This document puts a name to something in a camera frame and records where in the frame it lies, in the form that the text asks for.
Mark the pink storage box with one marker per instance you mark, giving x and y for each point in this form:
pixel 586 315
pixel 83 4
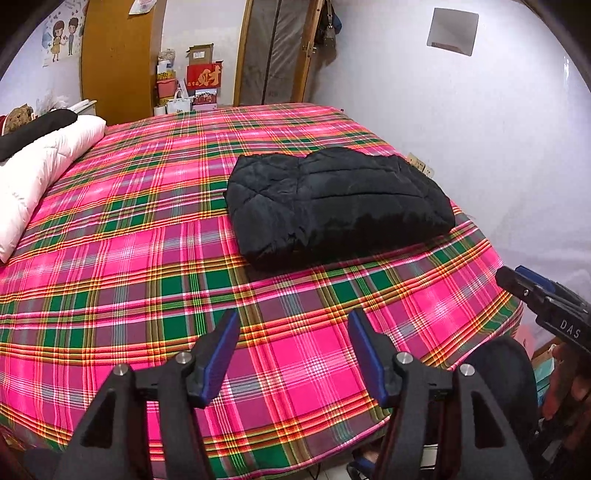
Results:
pixel 166 88

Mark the pink plaid bed sheet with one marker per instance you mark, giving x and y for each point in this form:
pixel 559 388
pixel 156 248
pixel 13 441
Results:
pixel 130 257

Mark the red gift box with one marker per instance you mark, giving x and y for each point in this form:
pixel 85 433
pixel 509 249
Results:
pixel 203 76

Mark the wooden wardrobe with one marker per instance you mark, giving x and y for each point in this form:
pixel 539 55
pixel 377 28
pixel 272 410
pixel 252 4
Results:
pixel 118 60

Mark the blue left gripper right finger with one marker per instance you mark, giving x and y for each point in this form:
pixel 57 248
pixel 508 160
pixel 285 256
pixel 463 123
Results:
pixel 374 365

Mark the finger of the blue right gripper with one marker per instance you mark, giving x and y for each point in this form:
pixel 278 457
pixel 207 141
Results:
pixel 536 278

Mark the black pillow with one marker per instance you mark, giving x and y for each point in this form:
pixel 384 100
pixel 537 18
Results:
pixel 24 135

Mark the black puffer jacket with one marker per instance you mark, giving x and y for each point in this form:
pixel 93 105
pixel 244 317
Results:
pixel 334 204

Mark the cartoon wall poster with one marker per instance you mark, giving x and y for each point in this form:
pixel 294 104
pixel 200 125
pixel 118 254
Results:
pixel 63 32

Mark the brown teddy bear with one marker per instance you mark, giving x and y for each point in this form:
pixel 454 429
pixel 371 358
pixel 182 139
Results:
pixel 17 118

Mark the grey wall panel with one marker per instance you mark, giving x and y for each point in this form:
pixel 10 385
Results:
pixel 453 30

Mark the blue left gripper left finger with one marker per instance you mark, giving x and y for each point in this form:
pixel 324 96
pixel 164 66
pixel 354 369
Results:
pixel 214 353

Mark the brown cardboard box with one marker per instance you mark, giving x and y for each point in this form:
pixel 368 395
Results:
pixel 200 54

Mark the white folded quilt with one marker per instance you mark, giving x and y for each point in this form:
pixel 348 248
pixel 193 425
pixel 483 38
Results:
pixel 28 174

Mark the wooden door frame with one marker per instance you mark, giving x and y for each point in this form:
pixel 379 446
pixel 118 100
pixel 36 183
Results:
pixel 275 49

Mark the person's right hand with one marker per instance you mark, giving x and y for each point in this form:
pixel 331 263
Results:
pixel 565 380

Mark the white shopping bag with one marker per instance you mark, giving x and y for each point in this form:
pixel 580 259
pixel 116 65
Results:
pixel 181 101

